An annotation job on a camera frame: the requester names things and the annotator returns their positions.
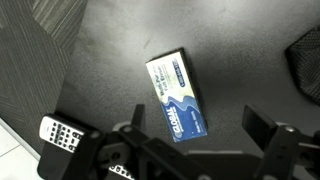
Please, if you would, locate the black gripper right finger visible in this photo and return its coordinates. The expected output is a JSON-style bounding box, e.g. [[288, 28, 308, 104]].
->
[[241, 104, 320, 180]]

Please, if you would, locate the black cloth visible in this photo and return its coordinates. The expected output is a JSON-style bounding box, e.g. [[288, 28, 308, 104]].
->
[[284, 26, 320, 108]]

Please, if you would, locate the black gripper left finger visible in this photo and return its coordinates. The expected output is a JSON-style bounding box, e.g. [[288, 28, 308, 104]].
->
[[61, 103, 208, 180]]

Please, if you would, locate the remote control with white face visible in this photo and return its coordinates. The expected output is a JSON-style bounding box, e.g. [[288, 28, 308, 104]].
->
[[38, 113, 135, 180]]

